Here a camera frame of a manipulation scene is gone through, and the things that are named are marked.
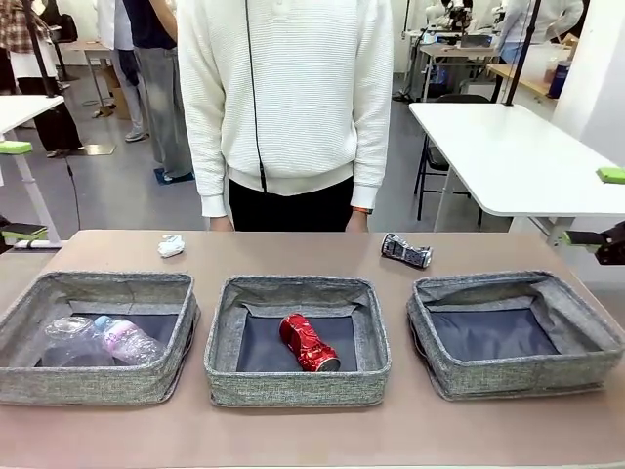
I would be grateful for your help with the large white table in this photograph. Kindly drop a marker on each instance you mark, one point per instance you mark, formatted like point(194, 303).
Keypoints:
point(527, 156)

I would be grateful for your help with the bystander in plaid shirt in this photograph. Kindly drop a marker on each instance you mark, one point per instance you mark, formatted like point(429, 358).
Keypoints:
point(54, 127)

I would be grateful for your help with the grey fabric basket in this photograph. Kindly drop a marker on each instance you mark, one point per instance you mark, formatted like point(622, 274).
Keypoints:
point(293, 388)
point(97, 386)
point(512, 378)

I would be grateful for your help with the person in white sweater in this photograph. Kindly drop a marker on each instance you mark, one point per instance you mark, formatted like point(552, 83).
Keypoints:
point(288, 122)

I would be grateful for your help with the grey workbench table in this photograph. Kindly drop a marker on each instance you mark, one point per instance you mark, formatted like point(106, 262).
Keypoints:
point(459, 49)

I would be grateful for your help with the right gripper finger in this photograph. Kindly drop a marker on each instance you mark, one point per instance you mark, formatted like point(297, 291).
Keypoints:
point(610, 246)
point(612, 175)

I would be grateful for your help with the dark blue bottle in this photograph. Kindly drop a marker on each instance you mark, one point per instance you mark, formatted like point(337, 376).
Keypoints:
point(558, 80)

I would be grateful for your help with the person's left hand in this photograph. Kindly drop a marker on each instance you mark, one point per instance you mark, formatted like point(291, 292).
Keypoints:
point(357, 222)

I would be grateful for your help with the grey floor base plate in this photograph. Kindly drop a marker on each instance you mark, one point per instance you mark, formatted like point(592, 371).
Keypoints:
point(100, 149)

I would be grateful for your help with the white tissue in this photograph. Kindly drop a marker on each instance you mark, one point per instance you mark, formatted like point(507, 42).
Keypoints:
point(171, 248)

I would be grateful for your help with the light wooden table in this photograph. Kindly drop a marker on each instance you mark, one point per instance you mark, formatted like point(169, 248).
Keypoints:
point(534, 90)

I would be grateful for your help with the bystander in white coat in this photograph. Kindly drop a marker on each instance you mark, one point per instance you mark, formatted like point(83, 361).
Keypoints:
point(128, 88)

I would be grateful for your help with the person's left forearm white sleeve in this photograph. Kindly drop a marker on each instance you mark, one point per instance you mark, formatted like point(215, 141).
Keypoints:
point(371, 161)

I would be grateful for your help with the clear plastic bottle pink label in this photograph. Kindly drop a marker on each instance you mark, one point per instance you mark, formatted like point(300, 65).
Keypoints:
point(132, 342)

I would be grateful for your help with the black folding chair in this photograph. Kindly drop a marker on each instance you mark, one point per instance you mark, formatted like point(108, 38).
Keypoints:
point(437, 161)

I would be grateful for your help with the clear plastic storage box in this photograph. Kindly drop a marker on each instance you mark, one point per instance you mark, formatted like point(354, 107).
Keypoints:
point(537, 68)

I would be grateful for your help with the clear plastic cup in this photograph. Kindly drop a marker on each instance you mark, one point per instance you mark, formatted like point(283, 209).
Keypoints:
point(73, 342)

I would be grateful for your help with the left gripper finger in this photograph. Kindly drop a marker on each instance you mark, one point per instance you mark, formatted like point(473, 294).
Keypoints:
point(24, 233)
point(14, 148)

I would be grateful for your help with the bystander in light blue shirt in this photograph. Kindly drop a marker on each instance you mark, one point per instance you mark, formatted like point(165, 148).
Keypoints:
point(552, 19)

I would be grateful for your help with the crushed red can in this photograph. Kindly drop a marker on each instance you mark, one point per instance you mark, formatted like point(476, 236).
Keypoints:
point(307, 342)

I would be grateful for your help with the brown cardboard box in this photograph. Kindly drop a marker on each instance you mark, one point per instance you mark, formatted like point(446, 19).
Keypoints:
point(119, 102)

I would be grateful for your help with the black stand pole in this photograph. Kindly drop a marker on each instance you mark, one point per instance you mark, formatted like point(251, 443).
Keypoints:
point(42, 63)
point(523, 49)

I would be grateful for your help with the person's right hand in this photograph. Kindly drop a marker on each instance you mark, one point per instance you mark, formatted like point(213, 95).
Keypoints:
point(220, 224)

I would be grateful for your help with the orange wristband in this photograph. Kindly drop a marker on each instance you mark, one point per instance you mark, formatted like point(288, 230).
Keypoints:
point(362, 210)

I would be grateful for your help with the bystander in grey wide trousers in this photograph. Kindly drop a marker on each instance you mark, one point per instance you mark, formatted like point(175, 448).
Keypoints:
point(161, 98)

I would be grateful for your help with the person's right forearm white sleeve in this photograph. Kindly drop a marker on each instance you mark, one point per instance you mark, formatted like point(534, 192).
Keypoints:
point(207, 166)

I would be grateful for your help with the white height-adjustable desk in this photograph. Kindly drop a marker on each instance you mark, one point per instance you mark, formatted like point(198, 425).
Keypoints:
point(24, 110)

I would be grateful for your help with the crushed dark blue can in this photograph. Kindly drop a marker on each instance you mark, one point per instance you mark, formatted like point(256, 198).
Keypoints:
point(405, 251)

